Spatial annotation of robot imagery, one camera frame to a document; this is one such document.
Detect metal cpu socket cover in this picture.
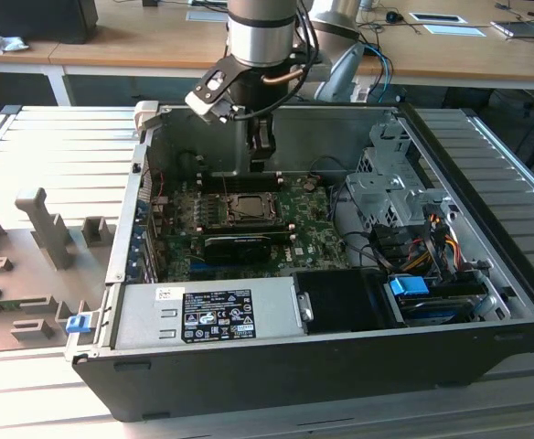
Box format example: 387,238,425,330
228,194,281,224

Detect black ram slot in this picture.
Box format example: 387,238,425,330
202,175,282,181
201,183,283,189
201,187,284,194
202,178,283,185

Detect cpu socket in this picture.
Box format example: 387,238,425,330
220,191,284,228

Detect green motherboard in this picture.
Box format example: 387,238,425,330
150,176,355,283

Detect black graphics card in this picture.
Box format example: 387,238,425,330
202,233,272,268

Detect grey metal drive cage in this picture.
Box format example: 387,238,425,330
343,119,463,230

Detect black plastic fan shroud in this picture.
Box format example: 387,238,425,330
292,269,408,335

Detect hard disk in blue carrier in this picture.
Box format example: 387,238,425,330
388,275,476,327

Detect grey power supply unit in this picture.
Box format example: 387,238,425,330
111,276,305,351

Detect white framed desk hatch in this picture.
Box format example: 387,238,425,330
408,11,469,25

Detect pale blue desk hatch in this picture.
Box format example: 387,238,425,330
423,23,490,38

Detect black open pc case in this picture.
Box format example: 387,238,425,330
63,101,534,424

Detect black box on desk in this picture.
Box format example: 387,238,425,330
0,0,100,45

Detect blue case latch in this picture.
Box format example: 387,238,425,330
65,314,91,335

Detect crumpled white paper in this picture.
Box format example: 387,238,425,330
0,25,31,56

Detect grey tablet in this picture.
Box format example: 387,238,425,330
490,20,534,41

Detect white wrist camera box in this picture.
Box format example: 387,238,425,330
184,57,250,124

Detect thin red wire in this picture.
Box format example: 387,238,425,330
149,168,166,198

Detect beige case handle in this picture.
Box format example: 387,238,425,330
133,101,160,134

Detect grey desk cable hatch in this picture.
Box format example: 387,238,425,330
186,8,230,23

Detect silver metal bracket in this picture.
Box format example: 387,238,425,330
295,292,315,324

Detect yellow red power wires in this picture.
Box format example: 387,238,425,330
403,228,463,272

